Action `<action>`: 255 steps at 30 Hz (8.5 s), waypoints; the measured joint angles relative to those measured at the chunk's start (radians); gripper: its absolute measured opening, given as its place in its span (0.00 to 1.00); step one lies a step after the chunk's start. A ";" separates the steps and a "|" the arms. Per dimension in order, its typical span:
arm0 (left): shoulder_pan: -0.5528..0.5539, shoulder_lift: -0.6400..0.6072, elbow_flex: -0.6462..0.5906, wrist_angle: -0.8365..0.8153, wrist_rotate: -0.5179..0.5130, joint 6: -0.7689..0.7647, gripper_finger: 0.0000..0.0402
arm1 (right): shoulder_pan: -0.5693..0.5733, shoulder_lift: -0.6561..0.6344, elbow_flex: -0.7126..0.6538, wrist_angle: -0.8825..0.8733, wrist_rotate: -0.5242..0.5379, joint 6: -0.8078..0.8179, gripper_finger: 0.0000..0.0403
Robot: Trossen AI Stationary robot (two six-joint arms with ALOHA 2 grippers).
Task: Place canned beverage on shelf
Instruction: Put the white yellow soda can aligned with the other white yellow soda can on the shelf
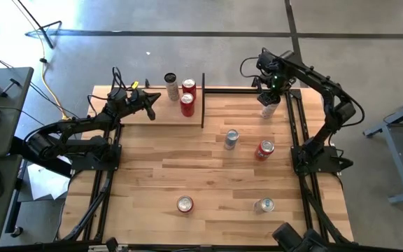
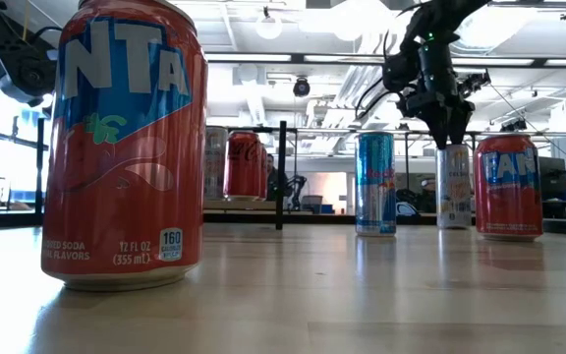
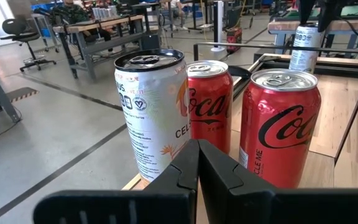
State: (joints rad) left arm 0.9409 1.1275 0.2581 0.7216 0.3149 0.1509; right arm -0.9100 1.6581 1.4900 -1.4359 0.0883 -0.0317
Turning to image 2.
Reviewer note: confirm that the light wooden shelf board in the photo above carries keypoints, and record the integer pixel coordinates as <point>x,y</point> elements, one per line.
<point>239,205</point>

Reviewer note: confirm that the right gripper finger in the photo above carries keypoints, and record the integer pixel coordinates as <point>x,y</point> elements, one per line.
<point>439,123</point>
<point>460,120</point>

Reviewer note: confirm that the black computer monitor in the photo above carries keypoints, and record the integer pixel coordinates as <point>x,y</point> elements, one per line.
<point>553,174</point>

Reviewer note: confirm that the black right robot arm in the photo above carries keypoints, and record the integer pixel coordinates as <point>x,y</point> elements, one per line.
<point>435,19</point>

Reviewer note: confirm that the white Celsius energy drink can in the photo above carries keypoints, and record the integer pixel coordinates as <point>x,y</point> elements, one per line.
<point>454,196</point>

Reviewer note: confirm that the blue silver Red Bull can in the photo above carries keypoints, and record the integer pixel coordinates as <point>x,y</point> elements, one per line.
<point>375,196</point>

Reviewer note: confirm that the black vertical post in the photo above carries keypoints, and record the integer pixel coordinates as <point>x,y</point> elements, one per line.
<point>281,187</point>

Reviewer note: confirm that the round white ceiling lamp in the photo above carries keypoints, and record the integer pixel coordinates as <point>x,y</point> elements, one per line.
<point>269,24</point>

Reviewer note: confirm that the person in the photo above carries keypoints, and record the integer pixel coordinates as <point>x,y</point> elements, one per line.
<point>271,169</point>
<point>428,194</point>

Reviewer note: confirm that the small black background robot arm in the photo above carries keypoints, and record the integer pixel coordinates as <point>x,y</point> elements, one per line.
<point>297,184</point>

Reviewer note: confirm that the black clamp on rail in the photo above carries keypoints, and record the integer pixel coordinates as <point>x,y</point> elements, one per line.
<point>514,125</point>

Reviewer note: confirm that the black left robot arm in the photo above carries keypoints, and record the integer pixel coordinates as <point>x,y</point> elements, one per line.
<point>27,74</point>

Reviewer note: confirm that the black camera on stand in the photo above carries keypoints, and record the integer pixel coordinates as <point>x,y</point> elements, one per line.
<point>477,82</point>

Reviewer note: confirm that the black overhead camera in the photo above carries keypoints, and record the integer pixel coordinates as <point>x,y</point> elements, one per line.
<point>301,87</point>

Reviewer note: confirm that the black aluminium rig frame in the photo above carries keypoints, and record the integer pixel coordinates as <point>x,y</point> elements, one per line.
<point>40,167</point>

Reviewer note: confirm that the black background frame rail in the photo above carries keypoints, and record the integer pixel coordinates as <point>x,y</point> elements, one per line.
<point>411,133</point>

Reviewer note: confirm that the white Celsius can black lid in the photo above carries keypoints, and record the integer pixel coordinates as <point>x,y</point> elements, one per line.
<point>215,167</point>

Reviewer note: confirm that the blue storage bin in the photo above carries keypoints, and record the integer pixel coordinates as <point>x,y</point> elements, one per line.
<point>327,209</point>

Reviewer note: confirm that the overhead light bar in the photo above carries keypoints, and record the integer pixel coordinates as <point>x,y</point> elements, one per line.
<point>312,59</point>

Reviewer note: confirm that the red Fanta strawberry soda can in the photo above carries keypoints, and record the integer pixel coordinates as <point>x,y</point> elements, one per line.
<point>126,196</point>
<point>508,206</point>

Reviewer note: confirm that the red Coca-Cola can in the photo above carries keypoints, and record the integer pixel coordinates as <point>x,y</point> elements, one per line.
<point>242,172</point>

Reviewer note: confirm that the grey bin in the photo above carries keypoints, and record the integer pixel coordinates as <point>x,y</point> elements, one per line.
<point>311,202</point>

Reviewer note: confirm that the blue white bag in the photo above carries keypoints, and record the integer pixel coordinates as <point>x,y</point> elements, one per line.
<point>406,210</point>

